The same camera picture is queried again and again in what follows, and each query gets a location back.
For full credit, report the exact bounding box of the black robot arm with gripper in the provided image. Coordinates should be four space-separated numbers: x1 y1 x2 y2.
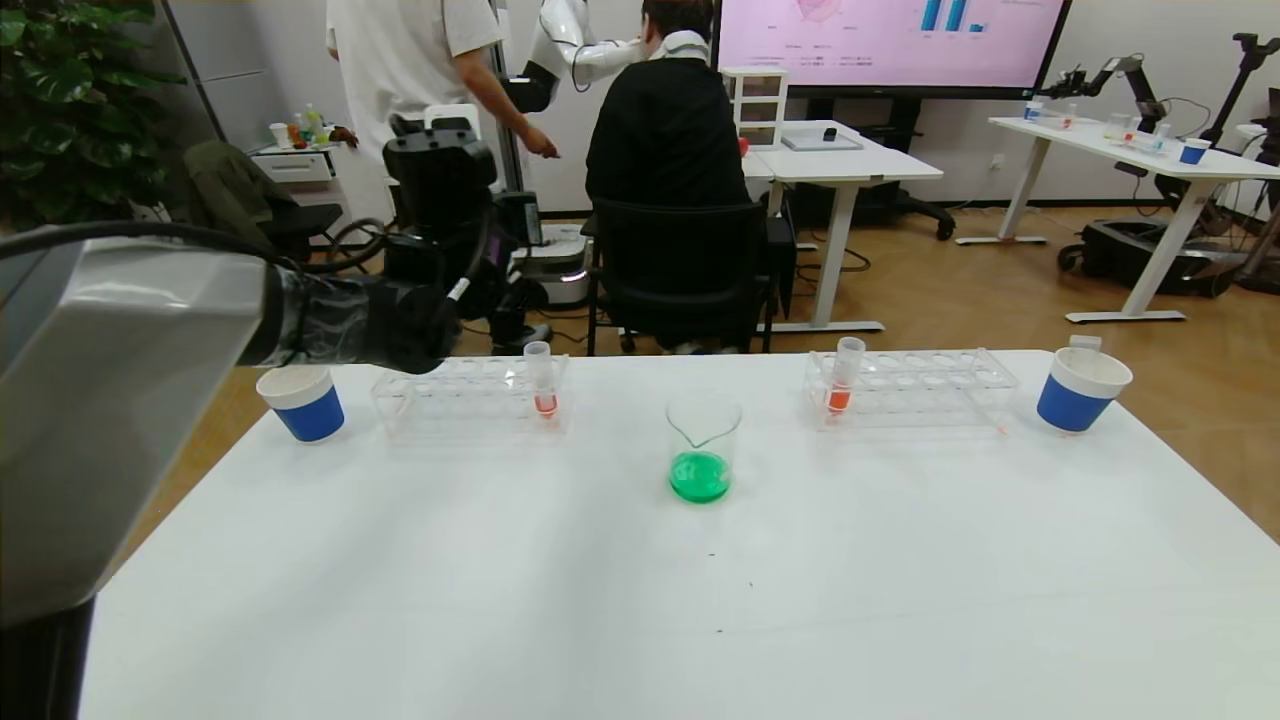
1040 55 1171 131

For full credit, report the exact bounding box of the black folding chair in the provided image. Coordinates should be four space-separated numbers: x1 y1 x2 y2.
255 200 386 276

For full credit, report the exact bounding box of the black tripod stand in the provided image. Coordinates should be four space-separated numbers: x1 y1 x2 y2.
1200 33 1280 151

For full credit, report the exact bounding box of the dark green jacket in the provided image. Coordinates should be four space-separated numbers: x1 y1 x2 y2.
185 140 301 251

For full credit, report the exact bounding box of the grey flat tray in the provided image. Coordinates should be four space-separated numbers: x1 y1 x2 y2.
780 130 863 153

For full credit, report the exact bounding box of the clear acrylic tube rack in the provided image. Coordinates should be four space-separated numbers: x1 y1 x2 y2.
372 353 573 439
803 348 1021 433

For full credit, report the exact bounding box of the blue white paper cup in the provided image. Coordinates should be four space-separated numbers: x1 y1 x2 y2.
257 365 347 444
1036 347 1134 435

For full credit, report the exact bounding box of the standing person white shirt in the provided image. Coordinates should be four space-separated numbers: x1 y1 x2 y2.
325 0 561 351

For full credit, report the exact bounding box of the red liquid test tube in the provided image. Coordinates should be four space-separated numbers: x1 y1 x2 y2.
524 341 561 419
826 337 867 416

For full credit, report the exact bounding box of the tall white robot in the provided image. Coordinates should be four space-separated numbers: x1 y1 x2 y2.
490 0 651 306

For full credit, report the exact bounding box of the green leafy plant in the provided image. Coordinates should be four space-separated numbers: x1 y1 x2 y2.
0 0 186 231

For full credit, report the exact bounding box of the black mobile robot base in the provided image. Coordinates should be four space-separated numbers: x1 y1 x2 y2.
1058 220 1246 298

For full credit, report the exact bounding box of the white drawer cabinet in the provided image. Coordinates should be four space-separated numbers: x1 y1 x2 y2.
250 140 346 226

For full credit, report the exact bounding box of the black office chair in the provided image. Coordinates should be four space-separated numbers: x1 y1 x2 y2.
582 198 776 356

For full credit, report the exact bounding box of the large display screen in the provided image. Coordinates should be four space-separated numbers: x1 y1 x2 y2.
712 0 1073 101

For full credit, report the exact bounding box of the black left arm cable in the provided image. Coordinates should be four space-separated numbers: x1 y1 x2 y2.
0 218 391 276

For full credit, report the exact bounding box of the clear glass beaker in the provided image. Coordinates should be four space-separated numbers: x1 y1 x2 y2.
666 392 743 504

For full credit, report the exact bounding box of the black display stand base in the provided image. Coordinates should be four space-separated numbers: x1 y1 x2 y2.
800 98 956 243

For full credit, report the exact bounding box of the white drawer organizer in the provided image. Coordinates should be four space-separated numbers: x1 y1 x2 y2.
720 68 789 149

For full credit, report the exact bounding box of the white neck headset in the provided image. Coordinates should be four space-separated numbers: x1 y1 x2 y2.
650 30 713 63

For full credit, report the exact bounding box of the seated person black sweater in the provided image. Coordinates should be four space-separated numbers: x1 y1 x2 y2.
585 0 753 356

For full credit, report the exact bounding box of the white height-adjustable desk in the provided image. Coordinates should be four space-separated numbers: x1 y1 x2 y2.
955 115 1280 326
745 120 943 334

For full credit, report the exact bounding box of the small clear tube rack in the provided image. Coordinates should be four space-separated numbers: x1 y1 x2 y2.
1115 120 1173 157
1022 100 1081 132

